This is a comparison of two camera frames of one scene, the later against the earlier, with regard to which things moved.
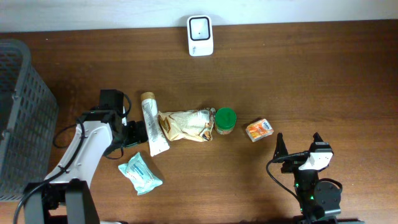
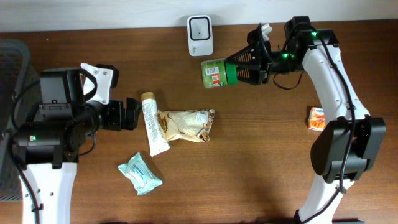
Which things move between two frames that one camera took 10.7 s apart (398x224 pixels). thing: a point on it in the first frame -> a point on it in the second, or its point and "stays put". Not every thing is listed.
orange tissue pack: [259, 129] -> [316, 119]
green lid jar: [225, 118] -> [217, 73]
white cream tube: [158, 144] stays put
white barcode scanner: [200, 35] stays put
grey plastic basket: [28, 121] stays put
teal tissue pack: [138, 173] stays put
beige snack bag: [195, 124] stays put
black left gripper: [136, 136] -> [132, 114]
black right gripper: [279, 150] -> [255, 54]
